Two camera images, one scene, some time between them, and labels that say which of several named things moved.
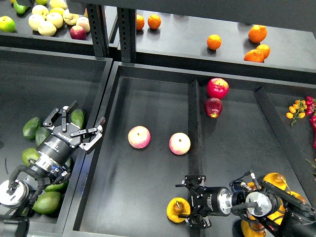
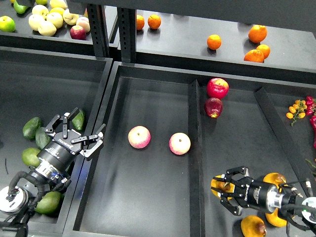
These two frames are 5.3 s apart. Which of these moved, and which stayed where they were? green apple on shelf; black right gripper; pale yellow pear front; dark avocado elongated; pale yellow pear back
Moved: black right gripper
Stayed: pale yellow pear front; green apple on shelf; dark avocado elongated; pale yellow pear back
